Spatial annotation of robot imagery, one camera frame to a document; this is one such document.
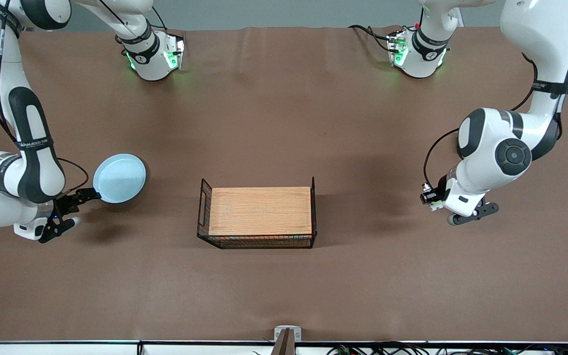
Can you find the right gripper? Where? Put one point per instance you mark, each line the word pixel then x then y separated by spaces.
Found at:
pixel 68 202

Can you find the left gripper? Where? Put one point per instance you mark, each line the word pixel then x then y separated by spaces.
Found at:
pixel 432 197

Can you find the light blue round plate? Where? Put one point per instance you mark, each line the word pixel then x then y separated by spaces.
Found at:
pixel 119 178

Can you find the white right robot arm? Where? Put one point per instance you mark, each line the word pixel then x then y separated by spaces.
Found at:
pixel 32 148

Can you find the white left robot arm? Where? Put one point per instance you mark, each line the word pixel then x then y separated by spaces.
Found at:
pixel 491 143

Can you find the brown table cover sheet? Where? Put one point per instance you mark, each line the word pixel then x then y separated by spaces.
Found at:
pixel 284 123

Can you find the wooden board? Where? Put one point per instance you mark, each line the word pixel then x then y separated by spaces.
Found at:
pixel 259 212

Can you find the white table edge rail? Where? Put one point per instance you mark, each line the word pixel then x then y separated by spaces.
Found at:
pixel 67 349

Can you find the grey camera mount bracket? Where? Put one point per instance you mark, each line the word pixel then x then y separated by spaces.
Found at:
pixel 288 329

